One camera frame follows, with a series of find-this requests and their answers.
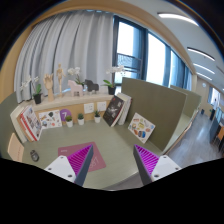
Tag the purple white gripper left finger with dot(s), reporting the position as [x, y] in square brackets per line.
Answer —
[74, 167]

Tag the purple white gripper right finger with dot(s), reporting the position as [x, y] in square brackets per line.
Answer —
[152, 167]

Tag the dark grey computer mouse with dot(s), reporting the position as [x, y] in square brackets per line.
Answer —
[34, 155]

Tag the colourful sticker card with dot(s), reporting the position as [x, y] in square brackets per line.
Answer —
[141, 127]

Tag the small plant middle white pot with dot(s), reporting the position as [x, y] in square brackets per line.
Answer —
[80, 119]

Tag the small plant white pot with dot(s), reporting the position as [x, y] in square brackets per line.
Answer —
[69, 121]
[97, 116]
[80, 119]

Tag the small plant left white pot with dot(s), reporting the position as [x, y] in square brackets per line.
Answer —
[69, 121]

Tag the illustrated white card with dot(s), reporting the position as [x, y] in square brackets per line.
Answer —
[50, 119]

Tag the small plant right white pot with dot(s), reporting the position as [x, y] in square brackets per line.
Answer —
[97, 116]

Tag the purple round sign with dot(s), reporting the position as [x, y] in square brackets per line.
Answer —
[65, 115]

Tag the white book behind black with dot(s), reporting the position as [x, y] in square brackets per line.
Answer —
[127, 103]

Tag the red white magazine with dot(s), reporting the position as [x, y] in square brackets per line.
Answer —
[30, 124]

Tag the beige notebook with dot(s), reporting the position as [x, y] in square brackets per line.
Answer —
[15, 149]

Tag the olive desk partition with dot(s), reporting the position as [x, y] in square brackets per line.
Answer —
[171, 110]

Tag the wooden shelf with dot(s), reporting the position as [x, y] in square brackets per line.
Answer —
[86, 104]

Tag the white book far left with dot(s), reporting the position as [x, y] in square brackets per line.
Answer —
[14, 118]

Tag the pink wooden horse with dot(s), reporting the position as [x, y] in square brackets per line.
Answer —
[75, 88]

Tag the white orchid left pot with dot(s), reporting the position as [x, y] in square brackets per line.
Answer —
[37, 89]

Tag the white orchid pot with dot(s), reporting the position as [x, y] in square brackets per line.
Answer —
[111, 84]
[37, 89]

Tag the black wooden horse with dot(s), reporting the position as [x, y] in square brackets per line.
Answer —
[91, 86]

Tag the wooden hand model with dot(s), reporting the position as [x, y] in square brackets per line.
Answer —
[48, 83]

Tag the wooden mannequin figure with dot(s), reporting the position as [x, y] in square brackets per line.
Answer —
[60, 74]

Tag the white orchid middle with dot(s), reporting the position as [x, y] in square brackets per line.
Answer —
[76, 73]

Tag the white orchid right pot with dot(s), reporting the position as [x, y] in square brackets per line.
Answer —
[111, 84]

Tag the grey curtain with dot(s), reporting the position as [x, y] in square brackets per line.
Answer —
[82, 39]

